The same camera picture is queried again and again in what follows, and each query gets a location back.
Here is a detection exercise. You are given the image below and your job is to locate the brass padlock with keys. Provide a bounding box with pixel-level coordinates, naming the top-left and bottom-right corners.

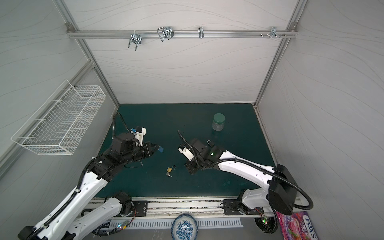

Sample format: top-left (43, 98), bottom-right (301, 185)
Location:
top-left (166, 165), bottom-right (176, 177)

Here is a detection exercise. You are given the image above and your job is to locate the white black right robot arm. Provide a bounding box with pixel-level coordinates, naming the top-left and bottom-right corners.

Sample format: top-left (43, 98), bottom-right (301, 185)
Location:
top-left (179, 139), bottom-right (298, 216)

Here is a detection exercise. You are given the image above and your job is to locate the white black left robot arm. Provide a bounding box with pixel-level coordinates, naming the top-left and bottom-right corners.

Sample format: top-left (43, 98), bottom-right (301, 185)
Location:
top-left (18, 132), bottom-right (164, 240)

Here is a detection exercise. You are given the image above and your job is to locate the clear jar green lid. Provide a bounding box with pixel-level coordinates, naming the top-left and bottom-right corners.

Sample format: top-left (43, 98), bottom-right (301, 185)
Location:
top-left (212, 113), bottom-right (226, 132)

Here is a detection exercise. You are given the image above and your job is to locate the blue white patterned plate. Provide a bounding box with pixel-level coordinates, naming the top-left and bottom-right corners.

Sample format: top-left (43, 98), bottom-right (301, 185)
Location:
top-left (171, 214), bottom-right (199, 240)

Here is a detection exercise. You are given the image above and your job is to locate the metal U-bolt clamp left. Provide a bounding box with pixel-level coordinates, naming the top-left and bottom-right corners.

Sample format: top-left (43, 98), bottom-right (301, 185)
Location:
top-left (128, 32), bottom-right (142, 51)

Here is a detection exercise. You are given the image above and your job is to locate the metal u-bolt clamp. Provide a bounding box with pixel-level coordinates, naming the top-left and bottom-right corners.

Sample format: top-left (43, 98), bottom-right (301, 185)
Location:
top-left (157, 27), bottom-right (175, 42)
top-left (128, 32), bottom-right (142, 51)

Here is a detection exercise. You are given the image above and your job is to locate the metal U-bolt clamp middle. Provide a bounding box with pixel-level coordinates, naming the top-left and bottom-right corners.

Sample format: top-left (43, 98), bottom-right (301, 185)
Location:
top-left (157, 27), bottom-right (175, 42)

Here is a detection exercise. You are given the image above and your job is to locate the pink Fox's candy bag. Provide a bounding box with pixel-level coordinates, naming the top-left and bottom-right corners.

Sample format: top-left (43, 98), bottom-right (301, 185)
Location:
top-left (277, 211), bottom-right (319, 240)

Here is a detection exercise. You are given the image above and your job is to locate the metal hook clamp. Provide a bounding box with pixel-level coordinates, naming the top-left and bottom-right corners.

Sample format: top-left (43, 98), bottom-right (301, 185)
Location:
top-left (198, 27), bottom-right (204, 39)

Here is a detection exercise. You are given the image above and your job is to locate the aluminium top crossbar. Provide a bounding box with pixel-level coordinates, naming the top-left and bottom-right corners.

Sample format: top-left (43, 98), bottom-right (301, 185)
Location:
top-left (67, 26), bottom-right (298, 40)

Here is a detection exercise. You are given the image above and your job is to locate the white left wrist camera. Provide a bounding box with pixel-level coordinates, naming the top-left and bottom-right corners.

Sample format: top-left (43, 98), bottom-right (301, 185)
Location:
top-left (131, 127), bottom-right (147, 146)

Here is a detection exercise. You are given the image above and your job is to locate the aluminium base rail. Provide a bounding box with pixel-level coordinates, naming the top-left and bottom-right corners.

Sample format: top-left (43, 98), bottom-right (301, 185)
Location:
top-left (86, 196), bottom-right (304, 221)

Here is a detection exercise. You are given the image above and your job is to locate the white slotted cable duct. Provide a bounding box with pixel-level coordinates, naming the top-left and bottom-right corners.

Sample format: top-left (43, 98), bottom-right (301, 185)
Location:
top-left (101, 217), bottom-right (244, 230)

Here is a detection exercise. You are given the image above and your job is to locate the white wire basket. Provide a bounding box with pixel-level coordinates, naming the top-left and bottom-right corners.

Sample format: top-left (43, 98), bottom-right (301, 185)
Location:
top-left (11, 80), bottom-right (106, 156)

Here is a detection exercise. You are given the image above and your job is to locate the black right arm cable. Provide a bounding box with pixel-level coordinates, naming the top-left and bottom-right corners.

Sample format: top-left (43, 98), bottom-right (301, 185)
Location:
top-left (177, 130), bottom-right (314, 211)

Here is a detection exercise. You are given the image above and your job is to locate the metal bracket clamp right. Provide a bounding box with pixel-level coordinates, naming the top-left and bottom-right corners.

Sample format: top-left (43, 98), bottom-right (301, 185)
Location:
top-left (260, 27), bottom-right (287, 39)

